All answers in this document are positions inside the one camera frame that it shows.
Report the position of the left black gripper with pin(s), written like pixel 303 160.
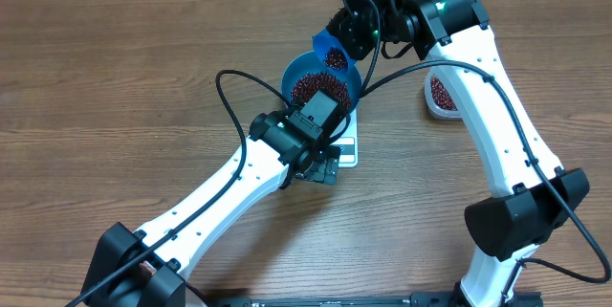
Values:
pixel 326 169

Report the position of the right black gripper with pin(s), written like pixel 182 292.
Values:
pixel 356 34

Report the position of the blue plastic measuring scoop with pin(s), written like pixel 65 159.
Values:
pixel 323 43

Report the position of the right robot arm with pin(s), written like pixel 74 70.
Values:
pixel 532 194

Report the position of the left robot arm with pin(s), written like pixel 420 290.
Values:
pixel 152 265

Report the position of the white digital kitchen scale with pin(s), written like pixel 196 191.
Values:
pixel 348 143

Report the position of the blue metal bowl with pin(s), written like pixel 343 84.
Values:
pixel 308 63

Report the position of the red adzuki beans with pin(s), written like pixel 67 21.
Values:
pixel 325 81

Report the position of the clear plastic food container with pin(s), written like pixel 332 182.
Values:
pixel 438 100

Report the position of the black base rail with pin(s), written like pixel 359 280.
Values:
pixel 330 301

